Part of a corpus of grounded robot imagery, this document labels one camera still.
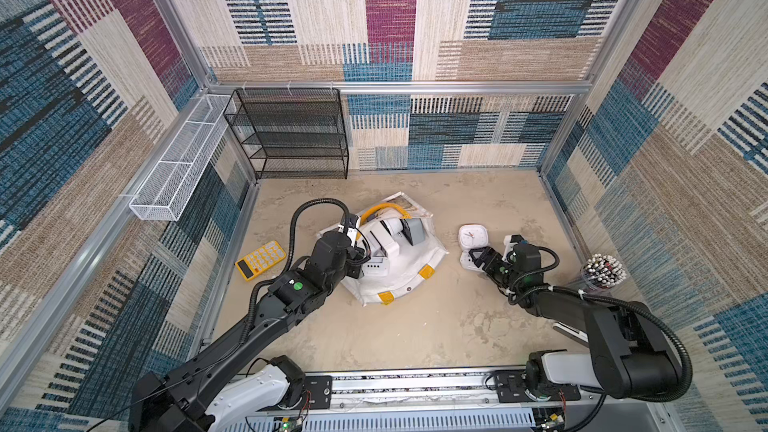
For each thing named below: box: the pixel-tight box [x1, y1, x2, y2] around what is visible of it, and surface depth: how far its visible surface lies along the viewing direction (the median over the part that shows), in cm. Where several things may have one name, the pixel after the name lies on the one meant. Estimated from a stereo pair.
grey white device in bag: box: [400, 218, 425, 246], surface depth 91 cm
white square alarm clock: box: [458, 224, 489, 249], surface depth 101 cm
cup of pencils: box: [581, 253, 627, 289], surface depth 76 cm
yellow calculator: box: [235, 241, 286, 281], surface depth 97 cm
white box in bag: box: [362, 217, 400, 277], surface depth 93 cm
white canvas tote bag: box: [345, 192, 449, 306], surface depth 89 cm
